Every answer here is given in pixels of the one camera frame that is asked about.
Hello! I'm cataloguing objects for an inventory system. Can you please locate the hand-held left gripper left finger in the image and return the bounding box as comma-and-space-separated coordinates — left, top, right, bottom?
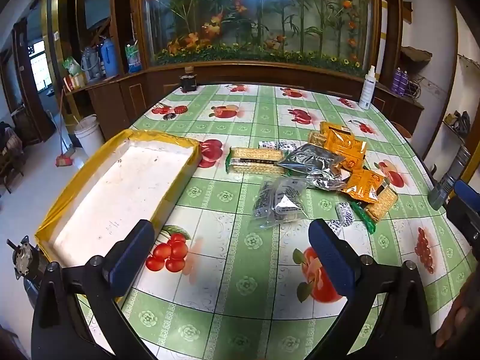
31, 218, 155, 360

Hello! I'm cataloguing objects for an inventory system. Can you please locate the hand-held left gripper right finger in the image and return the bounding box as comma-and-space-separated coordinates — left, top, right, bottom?
307, 217, 439, 360

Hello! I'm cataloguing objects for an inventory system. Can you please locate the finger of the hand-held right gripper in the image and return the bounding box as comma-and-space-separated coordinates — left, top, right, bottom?
445, 179, 480, 262

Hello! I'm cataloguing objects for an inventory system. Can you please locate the green edged cracker packet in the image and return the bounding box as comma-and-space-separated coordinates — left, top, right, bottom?
352, 185, 399, 234
225, 146, 289, 176

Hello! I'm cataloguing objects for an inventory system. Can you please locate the clear bag of candies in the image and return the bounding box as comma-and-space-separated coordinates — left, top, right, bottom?
247, 176, 306, 231

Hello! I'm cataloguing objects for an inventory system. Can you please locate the white foam box yellow tape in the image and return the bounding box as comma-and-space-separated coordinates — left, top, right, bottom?
34, 128, 202, 302

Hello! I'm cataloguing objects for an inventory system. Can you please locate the orange snack packet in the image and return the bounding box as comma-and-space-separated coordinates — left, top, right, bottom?
324, 127, 367, 170
308, 131, 331, 148
341, 169, 389, 204
319, 121, 355, 136

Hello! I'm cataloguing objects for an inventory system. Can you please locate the silver foil bag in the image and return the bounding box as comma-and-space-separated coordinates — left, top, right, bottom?
277, 143, 347, 192

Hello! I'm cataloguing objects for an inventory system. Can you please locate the person's right hand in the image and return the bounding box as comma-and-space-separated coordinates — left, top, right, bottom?
436, 288, 480, 348

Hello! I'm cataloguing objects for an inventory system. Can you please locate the green fruit print tablecloth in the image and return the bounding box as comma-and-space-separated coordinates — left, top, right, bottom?
75, 82, 479, 360

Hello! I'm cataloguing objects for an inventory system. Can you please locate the black metal motor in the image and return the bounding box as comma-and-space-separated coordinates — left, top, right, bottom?
7, 235, 46, 282

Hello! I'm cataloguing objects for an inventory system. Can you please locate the broom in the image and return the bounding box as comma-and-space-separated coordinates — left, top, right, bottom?
47, 90, 76, 168

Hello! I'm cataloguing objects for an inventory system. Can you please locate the white plastic bucket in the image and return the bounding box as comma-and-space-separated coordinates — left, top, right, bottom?
74, 115, 106, 158

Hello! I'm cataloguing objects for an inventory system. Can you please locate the white spray bottle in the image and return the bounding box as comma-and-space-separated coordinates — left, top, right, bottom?
359, 65, 377, 111

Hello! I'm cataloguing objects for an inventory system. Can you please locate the wooden sideboard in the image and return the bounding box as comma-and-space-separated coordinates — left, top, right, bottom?
62, 71, 151, 133

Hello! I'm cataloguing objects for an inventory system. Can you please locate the red box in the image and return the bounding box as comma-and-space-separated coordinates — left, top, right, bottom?
63, 75, 88, 91

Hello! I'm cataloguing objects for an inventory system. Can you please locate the dark glass bottle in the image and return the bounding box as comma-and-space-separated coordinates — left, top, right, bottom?
179, 67, 198, 94

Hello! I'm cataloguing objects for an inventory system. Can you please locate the clear water jug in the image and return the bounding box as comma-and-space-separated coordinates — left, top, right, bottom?
80, 47, 102, 79

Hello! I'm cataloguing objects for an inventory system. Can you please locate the green printed packet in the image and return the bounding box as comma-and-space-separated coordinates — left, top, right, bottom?
125, 41, 143, 74

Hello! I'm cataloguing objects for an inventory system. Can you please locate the blue thermos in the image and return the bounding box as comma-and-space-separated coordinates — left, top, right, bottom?
101, 37, 120, 77

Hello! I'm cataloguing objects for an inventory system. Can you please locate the glass flower display cabinet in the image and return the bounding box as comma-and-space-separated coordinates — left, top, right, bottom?
110, 0, 404, 83

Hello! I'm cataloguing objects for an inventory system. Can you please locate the grey ribbed post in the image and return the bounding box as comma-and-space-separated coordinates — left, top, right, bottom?
428, 145, 470, 211

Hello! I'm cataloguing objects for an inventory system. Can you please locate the coiled cable bundle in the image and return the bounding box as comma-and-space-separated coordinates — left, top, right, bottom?
408, 77, 427, 99

